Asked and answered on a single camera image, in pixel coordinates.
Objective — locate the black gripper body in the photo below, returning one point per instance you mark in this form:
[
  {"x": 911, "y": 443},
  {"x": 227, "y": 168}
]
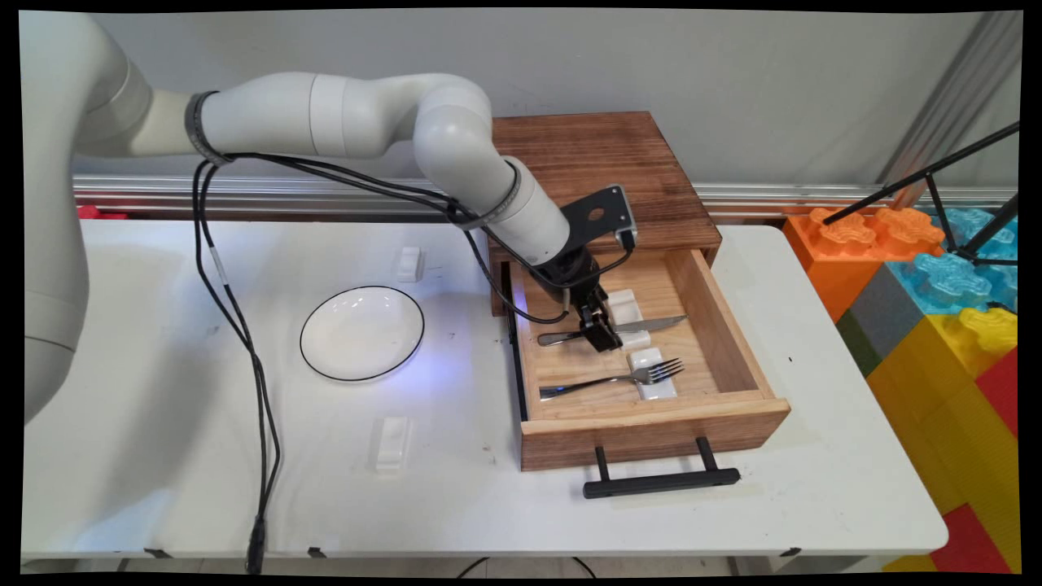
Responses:
[{"x": 570, "y": 277}]

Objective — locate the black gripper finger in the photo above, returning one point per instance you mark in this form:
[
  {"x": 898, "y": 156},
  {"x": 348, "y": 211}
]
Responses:
[
  {"x": 596, "y": 330},
  {"x": 604, "y": 303}
]

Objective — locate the silver table knife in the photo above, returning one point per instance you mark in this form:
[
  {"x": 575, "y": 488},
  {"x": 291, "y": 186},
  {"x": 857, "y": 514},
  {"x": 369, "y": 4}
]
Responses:
[{"x": 651, "y": 324}]

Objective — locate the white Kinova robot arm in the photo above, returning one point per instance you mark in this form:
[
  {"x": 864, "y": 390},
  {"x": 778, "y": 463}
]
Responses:
[{"x": 342, "y": 114}]

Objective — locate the white ceramic cutlery rest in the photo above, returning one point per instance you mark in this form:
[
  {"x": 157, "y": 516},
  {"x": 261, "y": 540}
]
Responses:
[
  {"x": 409, "y": 264},
  {"x": 392, "y": 443},
  {"x": 661, "y": 389},
  {"x": 625, "y": 303}
]

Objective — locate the silver metal fork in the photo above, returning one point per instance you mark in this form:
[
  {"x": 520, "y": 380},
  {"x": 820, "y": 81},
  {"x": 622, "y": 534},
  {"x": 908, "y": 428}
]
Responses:
[{"x": 602, "y": 381}]

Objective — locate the light wooden drawer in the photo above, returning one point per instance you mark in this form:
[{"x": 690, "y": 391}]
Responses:
[{"x": 716, "y": 342}]

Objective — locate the dark wooden drawer cabinet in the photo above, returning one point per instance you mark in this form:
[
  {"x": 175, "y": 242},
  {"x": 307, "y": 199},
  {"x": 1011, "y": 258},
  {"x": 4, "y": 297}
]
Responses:
[{"x": 635, "y": 155}]

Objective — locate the white plate with black rim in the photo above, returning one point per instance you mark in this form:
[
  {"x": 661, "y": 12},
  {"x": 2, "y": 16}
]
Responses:
[{"x": 362, "y": 334}]

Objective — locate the orange foam building block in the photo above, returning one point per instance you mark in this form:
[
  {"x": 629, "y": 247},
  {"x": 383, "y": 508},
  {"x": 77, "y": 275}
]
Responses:
[{"x": 838, "y": 252}]

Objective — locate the green foam building block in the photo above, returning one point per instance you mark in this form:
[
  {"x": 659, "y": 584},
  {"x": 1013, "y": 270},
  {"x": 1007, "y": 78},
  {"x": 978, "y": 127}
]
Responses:
[{"x": 855, "y": 342}]

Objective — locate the grey foam building block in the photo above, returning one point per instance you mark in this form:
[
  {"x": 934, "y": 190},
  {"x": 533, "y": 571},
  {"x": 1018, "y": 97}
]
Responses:
[{"x": 883, "y": 321}]

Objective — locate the blue foam building block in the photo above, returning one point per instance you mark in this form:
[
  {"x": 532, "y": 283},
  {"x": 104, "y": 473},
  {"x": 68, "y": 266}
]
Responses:
[{"x": 952, "y": 281}]

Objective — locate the black tripod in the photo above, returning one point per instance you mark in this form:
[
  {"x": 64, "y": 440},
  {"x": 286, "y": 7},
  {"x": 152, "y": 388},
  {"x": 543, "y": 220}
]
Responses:
[{"x": 936, "y": 167}]

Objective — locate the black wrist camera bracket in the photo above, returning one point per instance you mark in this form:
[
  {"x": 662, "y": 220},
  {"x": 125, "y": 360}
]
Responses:
[{"x": 598, "y": 213}]

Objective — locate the aluminium profile rail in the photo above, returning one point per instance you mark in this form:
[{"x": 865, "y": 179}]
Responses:
[{"x": 814, "y": 195}]

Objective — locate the aluminium profile post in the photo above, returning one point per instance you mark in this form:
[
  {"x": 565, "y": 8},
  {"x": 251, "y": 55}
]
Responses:
[{"x": 952, "y": 98}]

